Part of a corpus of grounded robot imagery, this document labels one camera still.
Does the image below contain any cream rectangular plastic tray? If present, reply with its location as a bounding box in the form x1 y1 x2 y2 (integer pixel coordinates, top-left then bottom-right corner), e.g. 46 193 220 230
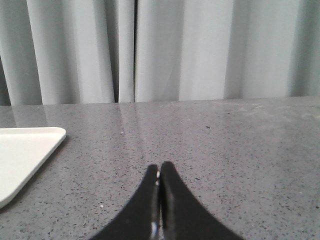
0 127 67 208

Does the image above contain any grey-white pleated curtain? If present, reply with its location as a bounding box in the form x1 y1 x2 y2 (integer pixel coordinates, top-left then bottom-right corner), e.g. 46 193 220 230
0 0 320 106

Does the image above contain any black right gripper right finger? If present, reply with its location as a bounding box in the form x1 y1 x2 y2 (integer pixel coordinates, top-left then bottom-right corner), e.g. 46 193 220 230
160 161 241 240

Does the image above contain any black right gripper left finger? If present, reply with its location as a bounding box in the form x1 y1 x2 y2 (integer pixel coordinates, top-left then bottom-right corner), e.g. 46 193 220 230
91 164 160 240

